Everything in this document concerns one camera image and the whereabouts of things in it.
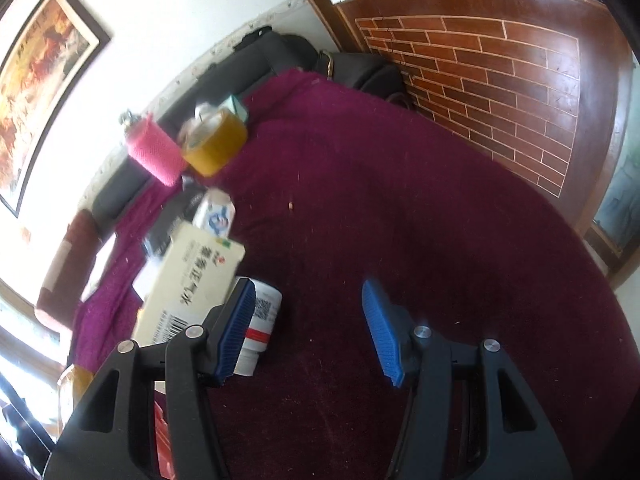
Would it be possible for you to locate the black bag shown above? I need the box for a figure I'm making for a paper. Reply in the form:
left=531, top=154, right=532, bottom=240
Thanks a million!
left=312, top=49, right=416, bottom=108

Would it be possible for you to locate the burgundy blanket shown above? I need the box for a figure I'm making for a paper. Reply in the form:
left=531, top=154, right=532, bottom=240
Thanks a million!
left=67, top=70, right=636, bottom=480

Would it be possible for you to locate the large cream medicine box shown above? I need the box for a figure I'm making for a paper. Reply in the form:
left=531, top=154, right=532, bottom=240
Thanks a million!
left=131, top=222, right=247, bottom=348

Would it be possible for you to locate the framed wall picture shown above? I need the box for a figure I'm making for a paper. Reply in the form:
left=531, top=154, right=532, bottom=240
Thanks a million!
left=0, top=0, right=112, bottom=218

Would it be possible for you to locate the wooden framed window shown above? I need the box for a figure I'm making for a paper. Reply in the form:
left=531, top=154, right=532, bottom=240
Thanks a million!
left=0, top=280, right=66, bottom=461

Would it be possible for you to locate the white blue ointment box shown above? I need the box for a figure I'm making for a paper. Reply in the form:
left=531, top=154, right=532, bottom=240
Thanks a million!
left=192, top=189, right=236, bottom=236

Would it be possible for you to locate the small green white box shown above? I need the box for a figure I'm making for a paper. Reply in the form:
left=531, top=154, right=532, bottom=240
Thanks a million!
left=222, top=95, right=249, bottom=122

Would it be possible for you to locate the maroon fabric sofa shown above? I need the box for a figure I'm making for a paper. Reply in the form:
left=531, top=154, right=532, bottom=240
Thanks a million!
left=35, top=210, right=108, bottom=331

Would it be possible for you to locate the yellow tape roll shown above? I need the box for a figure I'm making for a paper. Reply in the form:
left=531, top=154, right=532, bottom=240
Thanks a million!
left=180, top=109, right=249, bottom=177

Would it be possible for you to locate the white bottle with printed label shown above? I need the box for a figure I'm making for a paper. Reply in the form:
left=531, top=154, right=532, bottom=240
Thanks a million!
left=232, top=277, right=283, bottom=378

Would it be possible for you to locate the black leather sofa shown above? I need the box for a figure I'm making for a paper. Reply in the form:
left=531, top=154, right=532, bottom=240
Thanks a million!
left=92, top=25, right=321, bottom=231

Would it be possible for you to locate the pink knitted bottle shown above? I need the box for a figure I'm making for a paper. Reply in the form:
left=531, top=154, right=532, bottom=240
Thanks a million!
left=119, top=109, right=188, bottom=186

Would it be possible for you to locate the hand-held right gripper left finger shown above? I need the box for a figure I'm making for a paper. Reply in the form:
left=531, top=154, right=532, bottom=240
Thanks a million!
left=42, top=277, right=257, bottom=480

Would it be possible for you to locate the wooden brick pattern cabinet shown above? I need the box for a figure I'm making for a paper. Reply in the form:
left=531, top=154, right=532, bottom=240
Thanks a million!
left=280, top=0, right=640, bottom=286

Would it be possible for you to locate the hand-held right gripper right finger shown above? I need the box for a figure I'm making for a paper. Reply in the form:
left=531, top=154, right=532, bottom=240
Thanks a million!
left=361, top=279, right=573, bottom=480

